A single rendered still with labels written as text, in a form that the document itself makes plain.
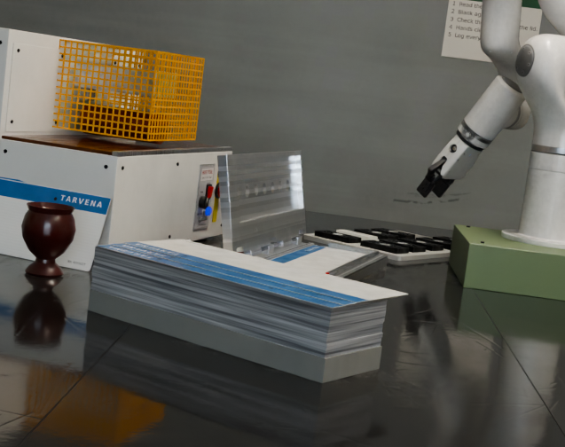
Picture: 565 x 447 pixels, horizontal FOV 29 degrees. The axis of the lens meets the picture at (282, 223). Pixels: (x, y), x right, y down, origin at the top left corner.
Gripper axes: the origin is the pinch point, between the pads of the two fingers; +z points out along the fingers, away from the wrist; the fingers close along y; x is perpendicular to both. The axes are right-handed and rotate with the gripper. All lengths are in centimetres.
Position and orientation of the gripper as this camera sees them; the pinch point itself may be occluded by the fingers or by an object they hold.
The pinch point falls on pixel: (432, 188)
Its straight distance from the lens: 268.6
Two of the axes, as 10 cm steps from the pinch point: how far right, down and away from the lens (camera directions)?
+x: -5.9, -6.8, 4.4
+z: -5.3, 7.3, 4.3
